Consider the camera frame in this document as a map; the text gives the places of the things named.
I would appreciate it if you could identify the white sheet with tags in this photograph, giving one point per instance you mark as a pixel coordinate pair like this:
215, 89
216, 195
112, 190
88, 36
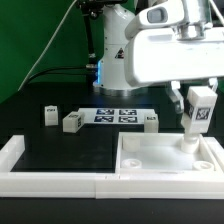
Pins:
116, 116

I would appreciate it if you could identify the white U-shaped obstacle fence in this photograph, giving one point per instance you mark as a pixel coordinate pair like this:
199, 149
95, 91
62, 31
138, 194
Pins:
195, 185

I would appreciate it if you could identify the white square tabletop part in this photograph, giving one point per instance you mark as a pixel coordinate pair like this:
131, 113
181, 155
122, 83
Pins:
160, 153

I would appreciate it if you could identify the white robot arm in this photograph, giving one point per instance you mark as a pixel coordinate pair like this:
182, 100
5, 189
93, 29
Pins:
189, 20

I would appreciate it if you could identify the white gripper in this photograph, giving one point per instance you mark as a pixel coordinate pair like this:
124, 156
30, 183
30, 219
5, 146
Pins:
156, 56

